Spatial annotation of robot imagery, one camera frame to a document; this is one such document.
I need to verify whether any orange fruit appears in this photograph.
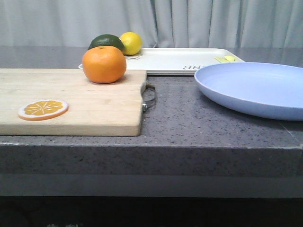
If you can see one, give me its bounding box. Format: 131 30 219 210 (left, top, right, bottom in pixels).
82 46 126 83

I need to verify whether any light blue plate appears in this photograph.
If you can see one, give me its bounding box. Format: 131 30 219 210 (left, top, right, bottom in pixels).
195 62 303 121

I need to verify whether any cream white tray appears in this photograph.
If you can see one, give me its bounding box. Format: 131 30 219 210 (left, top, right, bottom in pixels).
78 48 245 76

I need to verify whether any wooden cutting board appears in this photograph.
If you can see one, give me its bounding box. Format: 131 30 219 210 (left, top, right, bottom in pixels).
0 69 147 136

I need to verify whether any yellow lemon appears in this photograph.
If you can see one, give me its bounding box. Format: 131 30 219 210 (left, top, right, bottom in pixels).
120 32 143 55

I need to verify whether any green lime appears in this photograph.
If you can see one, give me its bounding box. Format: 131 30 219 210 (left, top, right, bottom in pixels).
88 34 125 52

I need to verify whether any pale yellow utensil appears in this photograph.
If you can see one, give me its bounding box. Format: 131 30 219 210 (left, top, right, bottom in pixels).
224 55 236 62
215 57 230 63

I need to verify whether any orange slice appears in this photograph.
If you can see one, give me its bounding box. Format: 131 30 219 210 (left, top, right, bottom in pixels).
18 99 69 121

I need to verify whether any grey curtain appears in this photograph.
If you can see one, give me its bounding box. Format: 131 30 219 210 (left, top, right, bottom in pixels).
0 0 303 48

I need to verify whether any metal cutting board handle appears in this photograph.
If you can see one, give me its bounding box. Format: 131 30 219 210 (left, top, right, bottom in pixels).
142 82 156 112

